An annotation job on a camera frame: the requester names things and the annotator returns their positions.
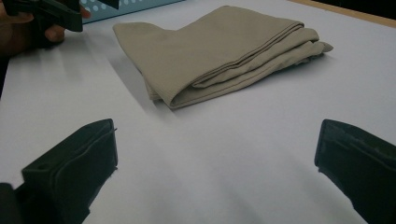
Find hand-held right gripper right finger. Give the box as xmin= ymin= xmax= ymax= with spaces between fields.
xmin=314 ymin=119 xmax=396 ymax=224

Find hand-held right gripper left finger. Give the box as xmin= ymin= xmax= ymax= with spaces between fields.
xmin=14 ymin=118 xmax=119 ymax=224

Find beige cloth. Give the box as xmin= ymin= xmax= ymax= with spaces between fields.
xmin=112 ymin=5 xmax=334 ymax=110

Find teal dotted box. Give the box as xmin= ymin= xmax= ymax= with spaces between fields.
xmin=78 ymin=0 xmax=185 ymax=25

